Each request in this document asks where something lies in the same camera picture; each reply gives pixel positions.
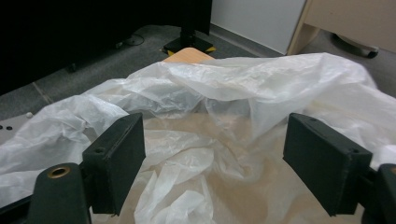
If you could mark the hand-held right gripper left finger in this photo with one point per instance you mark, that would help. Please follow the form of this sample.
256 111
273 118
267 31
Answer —
113 161

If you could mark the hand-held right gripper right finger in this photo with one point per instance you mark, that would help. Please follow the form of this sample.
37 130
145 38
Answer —
327 165

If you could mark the white translucent plastic bag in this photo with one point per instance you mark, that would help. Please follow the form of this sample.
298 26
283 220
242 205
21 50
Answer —
249 81

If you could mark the black stand with flat base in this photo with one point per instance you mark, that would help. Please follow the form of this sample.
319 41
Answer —
188 40

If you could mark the light wooden desk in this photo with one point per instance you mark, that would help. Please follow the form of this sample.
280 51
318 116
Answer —
358 18

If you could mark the white cabinet panel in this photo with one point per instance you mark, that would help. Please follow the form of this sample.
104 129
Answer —
258 21

